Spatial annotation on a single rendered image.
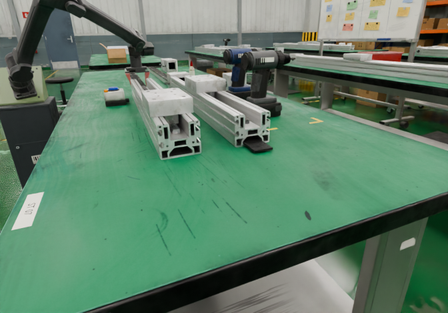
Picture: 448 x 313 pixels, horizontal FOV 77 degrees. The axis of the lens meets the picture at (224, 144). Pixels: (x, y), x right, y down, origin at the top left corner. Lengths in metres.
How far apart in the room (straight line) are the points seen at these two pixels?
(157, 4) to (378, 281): 12.25
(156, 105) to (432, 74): 1.64
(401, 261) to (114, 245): 0.69
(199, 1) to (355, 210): 12.70
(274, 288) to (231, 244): 0.72
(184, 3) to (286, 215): 12.53
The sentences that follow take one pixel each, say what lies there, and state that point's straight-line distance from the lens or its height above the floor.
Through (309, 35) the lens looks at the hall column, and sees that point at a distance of 9.15.
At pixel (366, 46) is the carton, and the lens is 5.40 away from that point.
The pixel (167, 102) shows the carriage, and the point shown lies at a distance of 0.71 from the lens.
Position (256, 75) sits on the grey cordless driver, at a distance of 0.95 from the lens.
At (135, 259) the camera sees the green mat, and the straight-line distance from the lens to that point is 0.41.
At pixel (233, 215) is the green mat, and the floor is 0.78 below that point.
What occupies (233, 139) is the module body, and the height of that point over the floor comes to 0.80.
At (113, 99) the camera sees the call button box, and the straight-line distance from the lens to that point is 1.27.
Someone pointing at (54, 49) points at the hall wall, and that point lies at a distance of 12.42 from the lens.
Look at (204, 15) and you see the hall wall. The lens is 13.05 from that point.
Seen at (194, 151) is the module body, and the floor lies 0.78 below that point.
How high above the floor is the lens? 1.05
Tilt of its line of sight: 21 degrees down
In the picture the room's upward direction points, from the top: 1 degrees counter-clockwise
